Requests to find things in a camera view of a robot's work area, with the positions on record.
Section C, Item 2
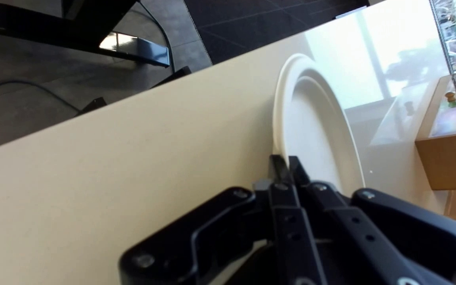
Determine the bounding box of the white paper plate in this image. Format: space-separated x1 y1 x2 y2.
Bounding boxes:
271 52 368 199

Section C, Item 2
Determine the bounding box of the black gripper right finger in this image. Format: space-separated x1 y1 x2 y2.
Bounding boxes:
287 153 456 285

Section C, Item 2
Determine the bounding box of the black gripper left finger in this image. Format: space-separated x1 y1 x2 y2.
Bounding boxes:
117 153 326 285

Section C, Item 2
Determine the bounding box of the small wooden clear-lid tea box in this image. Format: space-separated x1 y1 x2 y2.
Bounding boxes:
413 74 456 193

